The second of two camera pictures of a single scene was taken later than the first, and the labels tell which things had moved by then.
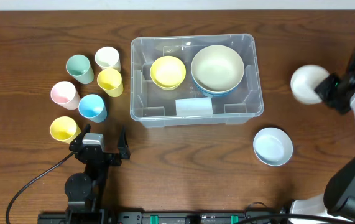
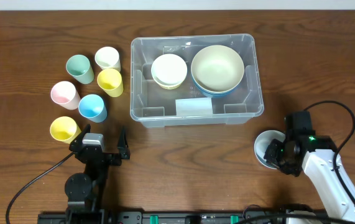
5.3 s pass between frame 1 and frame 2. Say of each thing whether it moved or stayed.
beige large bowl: stayed
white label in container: stayed
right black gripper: moved
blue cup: stayed
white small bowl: moved
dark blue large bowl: stayed
